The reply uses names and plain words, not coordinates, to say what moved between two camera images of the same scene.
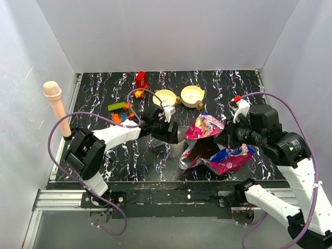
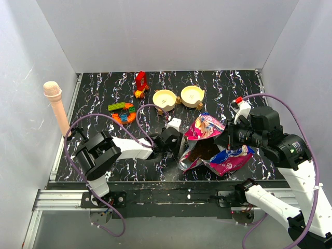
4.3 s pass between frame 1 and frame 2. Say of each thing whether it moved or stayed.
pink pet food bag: stayed
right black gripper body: stayed
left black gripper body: moved
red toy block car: stayed
